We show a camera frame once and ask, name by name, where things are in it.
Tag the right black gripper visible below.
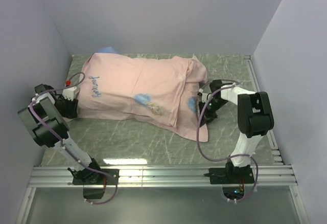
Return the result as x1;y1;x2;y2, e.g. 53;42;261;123
199;99;229;128

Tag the pink cartoon pillowcase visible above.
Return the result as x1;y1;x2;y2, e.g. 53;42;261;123
77;53;208;142

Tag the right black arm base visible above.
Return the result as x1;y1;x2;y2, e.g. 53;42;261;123
204;165;259;204

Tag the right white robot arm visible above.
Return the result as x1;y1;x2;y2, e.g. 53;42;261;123
196;79;274;183

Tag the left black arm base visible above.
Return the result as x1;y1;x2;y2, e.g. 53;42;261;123
68;168;120;200

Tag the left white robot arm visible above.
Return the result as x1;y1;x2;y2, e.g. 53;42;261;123
18;84;104;184

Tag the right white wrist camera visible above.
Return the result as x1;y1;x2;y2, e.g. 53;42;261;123
198;88;211;103

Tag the side aluminium rail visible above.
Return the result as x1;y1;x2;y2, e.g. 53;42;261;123
244;55;284;165

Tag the aluminium mounting rail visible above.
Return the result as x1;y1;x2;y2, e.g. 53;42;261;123
28;165;297;188

